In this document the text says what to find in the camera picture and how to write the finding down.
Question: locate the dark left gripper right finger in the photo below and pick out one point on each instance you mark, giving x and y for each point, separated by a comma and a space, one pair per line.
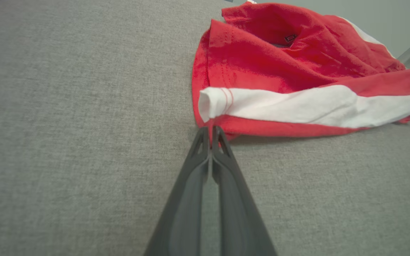
240, 220

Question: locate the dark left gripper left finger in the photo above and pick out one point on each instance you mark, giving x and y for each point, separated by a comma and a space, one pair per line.
183, 213

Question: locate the red shorts with white stripe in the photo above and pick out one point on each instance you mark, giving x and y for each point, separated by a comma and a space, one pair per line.
262, 64

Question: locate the grey fabric sofa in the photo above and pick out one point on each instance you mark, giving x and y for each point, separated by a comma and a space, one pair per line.
66, 142

